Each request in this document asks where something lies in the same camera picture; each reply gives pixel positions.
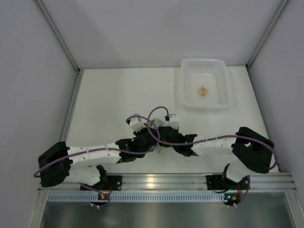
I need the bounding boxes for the clear zip top bag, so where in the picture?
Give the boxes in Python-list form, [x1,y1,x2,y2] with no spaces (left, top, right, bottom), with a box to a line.
[148,117,167,154]

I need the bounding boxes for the beige fake garlic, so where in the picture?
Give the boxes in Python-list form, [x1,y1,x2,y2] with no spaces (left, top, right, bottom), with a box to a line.
[199,86,208,96]

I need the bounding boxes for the green fake melon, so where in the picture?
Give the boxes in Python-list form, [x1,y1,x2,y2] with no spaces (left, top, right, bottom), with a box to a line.
[152,118,164,128]

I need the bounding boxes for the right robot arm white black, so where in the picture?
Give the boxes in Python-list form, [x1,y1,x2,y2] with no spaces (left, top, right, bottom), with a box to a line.
[159,126,277,190]

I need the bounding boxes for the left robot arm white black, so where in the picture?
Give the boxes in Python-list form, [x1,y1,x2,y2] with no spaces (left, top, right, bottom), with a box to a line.
[33,128,160,190]

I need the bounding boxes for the white plastic basket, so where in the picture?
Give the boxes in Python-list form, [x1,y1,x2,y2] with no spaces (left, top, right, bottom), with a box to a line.
[181,58,232,110]

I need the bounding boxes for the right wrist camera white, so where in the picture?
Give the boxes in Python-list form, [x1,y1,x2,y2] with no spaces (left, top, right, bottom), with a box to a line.
[165,114,180,130]

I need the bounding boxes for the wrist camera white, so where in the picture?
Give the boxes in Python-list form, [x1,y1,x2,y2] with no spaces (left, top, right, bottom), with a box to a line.
[126,114,145,132]
[165,114,180,130]

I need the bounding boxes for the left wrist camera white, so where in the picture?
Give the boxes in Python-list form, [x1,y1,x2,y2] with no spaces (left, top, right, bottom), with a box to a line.
[126,114,145,132]

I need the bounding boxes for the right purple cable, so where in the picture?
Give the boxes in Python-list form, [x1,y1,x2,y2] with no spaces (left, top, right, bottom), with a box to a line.
[147,106,280,171]

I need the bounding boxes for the purple cable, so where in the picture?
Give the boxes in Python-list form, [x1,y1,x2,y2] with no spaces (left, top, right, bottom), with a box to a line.
[33,116,160,178]
[147,106,280,171]

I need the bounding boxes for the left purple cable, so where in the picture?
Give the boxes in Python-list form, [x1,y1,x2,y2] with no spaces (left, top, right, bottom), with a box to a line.
[33,116,160,178]

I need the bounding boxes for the left aluminium frame post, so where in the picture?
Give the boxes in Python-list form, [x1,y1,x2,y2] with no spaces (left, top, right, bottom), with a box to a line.
[34,0,83,72]

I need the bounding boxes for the white slotted cable duct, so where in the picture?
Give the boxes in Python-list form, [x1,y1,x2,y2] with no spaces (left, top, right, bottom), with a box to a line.
[47,192,238,203]

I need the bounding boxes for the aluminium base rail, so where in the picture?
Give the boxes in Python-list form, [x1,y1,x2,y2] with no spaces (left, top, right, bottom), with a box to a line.
[38,172,296,192]

